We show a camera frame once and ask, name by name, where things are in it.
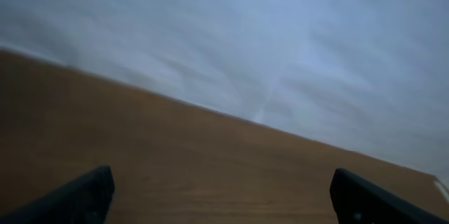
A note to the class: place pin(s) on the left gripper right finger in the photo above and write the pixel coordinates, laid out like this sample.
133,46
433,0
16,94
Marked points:
365,203

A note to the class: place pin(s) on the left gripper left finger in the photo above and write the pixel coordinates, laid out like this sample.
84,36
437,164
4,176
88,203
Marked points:
77,199

